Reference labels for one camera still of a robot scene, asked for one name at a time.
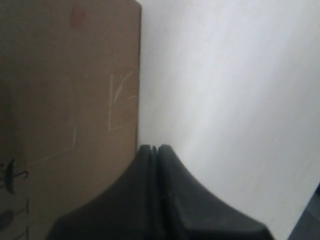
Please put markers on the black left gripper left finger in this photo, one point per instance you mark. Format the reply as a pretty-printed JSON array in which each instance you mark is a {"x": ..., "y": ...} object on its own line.
[{"x": 124, "y": 211}]

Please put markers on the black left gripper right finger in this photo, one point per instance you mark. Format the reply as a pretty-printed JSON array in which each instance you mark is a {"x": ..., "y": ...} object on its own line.
[{"x": 191, "y": 212}]

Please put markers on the torn cardboard box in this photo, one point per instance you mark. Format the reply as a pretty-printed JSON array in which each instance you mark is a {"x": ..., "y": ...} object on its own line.
[{"x": 69, "y": 82}]

